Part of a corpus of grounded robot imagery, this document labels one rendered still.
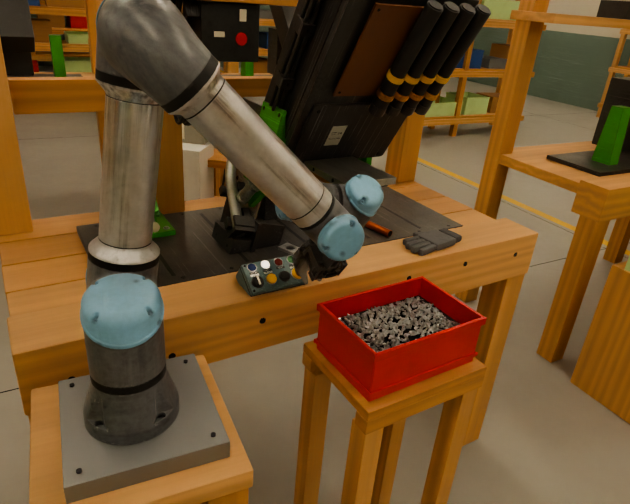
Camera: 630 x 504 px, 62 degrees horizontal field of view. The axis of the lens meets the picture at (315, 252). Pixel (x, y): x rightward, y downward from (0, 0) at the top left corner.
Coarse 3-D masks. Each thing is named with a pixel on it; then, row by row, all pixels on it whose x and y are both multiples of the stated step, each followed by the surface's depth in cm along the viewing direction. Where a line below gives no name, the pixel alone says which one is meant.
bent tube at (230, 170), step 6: (228, 162) 146; (228, 168) 146; (234, 168) 147; (228, 174) 146; (234, 174) 147; (228, 180) 146; (234, 180) 146; (228, 186) 145; (234, 186) 145; (228, 192) 144; (234, 192) 144; (228, 198) 144; (234, 198) 143; (234, 204) 143; (234, 210) 142; (240, 210) 143
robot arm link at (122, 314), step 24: (96, 288) 80; (120, 288) 80; (144, 288) 81; (96, 312) 75; (120, 312) 76; (144, 312) 77; (96, 336) 76; (120, 336) 76; (144, 336) 78; (96, 360) 78; (120, 360) 77; (144, 360) 79; (120, 384) 79
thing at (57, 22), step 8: (40, 0) 860; (40, 16) 878; (48, 16) 883; (56, 16) 889; (72, 16) 898; (56, 24) 894; (64, 24) 899; (72, 24) 903; (80, 24) 909; (56, 32) 888; (32, 56) 890; (40, 56) 896; (48, 56) 901; (64, 56) 913; (72, 56) 918; (80, 56) 924; (88, 56) 930
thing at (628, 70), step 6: (624, 30) 848; (624, 36) 853; (624, 42) 860; (618, 48) 864; (618, 54) 866; (618, 60) 871; (612, 66) 877; (618, 66) 871; (624, 66) 880; (612, 72) 879; (618, 72) 866; (624, 72) 858; (606, 84) 891; (606, 90) 892; (600, 102) 904; (600, 108) 906
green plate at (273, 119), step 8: (264, 104) 139; (264, 112) 139; (272, 112) 135; (280, 112) 132; (264, 120) 138; (272, 120) 135; (280, 120) 132; (272, 128) 135; (280, 128) 133; (280, 136) 135
